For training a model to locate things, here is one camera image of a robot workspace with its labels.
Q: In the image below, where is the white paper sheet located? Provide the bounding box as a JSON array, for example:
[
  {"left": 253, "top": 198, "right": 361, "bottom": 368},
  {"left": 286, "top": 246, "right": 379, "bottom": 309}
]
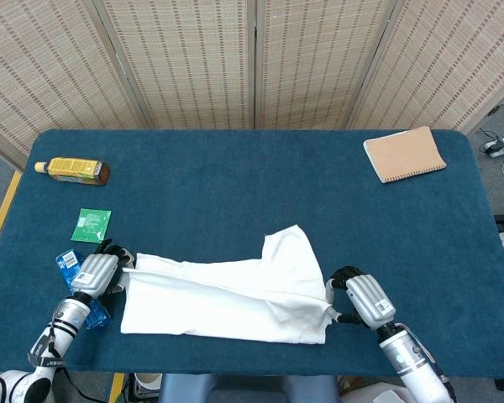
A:
[{"left": 342, "top": 379, "right": 408, "bottom": 403}]

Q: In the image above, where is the yellow floor tape strip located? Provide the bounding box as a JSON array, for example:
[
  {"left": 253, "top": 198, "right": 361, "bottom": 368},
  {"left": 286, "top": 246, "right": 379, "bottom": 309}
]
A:
[
  {"left": 0, "top": 170, "right": 23, "bottom": 274},
  {"left": 108, "top": 372, "right": 126, "bottom": 403}
]

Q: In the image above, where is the brown spiral notebook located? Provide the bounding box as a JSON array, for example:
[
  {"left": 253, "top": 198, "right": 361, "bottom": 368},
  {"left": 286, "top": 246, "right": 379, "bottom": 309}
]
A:
[{"left": 362, "top": 125, "right": 448, "bottom": 185}]

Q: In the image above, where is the woven bamboo folding screen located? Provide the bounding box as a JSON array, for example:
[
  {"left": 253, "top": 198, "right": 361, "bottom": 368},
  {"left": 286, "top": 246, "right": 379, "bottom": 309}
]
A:
[{"left": 0, "top": 0, "right": 504, "bottom": 171}]

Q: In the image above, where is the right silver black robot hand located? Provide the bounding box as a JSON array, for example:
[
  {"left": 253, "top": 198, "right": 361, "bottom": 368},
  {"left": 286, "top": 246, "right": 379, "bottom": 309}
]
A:
[{"left": 323, "top": 264, "right": 396, "bottom": 331}]

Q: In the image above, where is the blue cardboard box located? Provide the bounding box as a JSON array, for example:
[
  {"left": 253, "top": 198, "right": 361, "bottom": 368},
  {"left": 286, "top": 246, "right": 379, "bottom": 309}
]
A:
[{"left": 55, "top": 249, "right": 113, "bottom": 331}]

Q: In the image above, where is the white t-shirt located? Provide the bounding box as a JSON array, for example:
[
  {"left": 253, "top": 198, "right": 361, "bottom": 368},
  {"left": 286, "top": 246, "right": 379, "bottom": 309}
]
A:
[{"left": 120, "top": 224, "right": 335, "bottom": 346}]

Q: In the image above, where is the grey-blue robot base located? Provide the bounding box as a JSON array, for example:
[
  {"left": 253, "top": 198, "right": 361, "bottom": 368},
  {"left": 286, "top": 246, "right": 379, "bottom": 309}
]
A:
[{"left": 157, "top": 373, "right": 339, "bottom": 403}]

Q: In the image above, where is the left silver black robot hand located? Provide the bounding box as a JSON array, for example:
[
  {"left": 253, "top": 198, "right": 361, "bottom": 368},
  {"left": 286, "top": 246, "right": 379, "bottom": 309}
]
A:
[{"left": 69, "top": 238, "right": 136, "bottom": 310}]

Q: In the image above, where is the tea bottle with yellow label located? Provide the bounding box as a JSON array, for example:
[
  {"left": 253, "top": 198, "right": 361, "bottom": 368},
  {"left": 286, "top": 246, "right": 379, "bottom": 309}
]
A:
[{"left": 34, "top": 156, "right": 111, "bottom": 186}]

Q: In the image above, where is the blue table cloth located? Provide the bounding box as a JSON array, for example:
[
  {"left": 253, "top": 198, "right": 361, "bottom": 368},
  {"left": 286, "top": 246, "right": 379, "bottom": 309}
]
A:
[{"left": 0, "top": 128, "right": 504, "bottom": 379}]

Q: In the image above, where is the green sachet packet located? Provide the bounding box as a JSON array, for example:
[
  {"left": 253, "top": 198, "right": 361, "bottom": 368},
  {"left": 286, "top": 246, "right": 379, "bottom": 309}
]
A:
[{"left": 70, "top": 207, "right": 113, "bottom": 244}]

